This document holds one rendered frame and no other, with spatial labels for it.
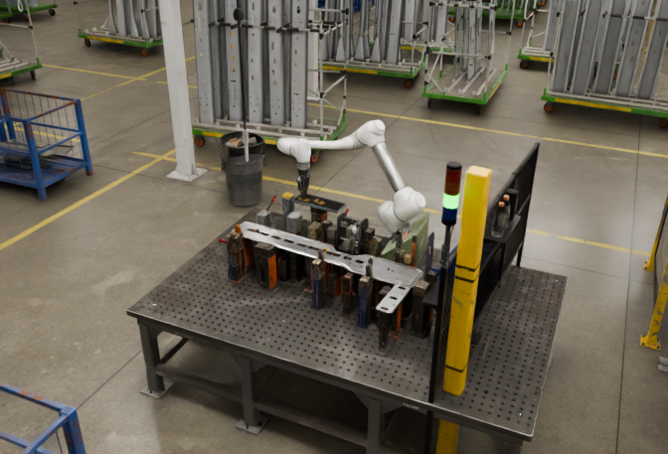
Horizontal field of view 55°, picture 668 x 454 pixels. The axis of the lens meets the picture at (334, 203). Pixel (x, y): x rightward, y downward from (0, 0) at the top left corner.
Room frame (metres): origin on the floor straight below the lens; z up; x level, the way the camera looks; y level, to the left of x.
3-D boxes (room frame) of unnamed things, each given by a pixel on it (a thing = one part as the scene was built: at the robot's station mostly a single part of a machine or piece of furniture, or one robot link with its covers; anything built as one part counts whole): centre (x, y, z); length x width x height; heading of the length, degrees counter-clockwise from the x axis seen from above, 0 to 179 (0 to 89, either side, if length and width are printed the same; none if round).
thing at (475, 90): (10.36, -2.17, 0.88); 1.91 x 1.00 x 1.76; 157
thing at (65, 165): (6.97, 3.61, 0.47); 1.20 x 0.80 x 0.95; 68
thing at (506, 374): (3.63, -0.16, 0.68); 2.56 x 1.61 x 0.04; 66
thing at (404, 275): (3.67, 0.08, 1.00); 1.38 x 0.22 x 0.02; 61
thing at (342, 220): (3.80, -0.12, 0.94); 0.18 x 0.13 x 0.49; 61
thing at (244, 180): (6.46, 0.99, 0.36); 0.54 x 0.50 x 0.73; 156
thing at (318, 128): (8.17, 0.89, 0.88); 1.93 x 1.01 x 1.76; 72
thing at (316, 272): (3.49, 0.10, 0.87); 0.12 x 0.09 x 0.35; 151
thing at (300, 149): (4.13, 0.22, 1.54); 0.13 x 0.11 x 0.16; 47
